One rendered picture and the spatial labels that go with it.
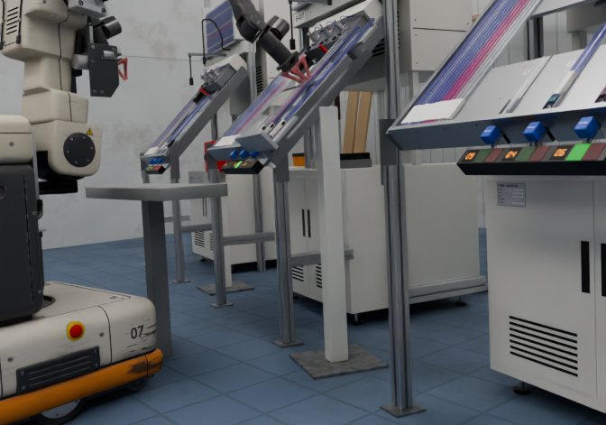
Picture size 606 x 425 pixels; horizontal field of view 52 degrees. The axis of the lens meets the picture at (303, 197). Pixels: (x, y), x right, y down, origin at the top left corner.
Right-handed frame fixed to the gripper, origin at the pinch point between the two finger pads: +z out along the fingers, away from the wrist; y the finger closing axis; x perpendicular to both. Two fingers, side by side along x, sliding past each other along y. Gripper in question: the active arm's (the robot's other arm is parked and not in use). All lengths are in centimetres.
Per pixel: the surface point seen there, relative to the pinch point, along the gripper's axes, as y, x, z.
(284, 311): 13, 62, 52
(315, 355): -6, 67, 63
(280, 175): 12.9, 27.1, 18.3
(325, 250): -14, 40, 39
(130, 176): 405, 53, 4
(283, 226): 13, 40, 31
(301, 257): 14, 44, 44
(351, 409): -50, 72, 59
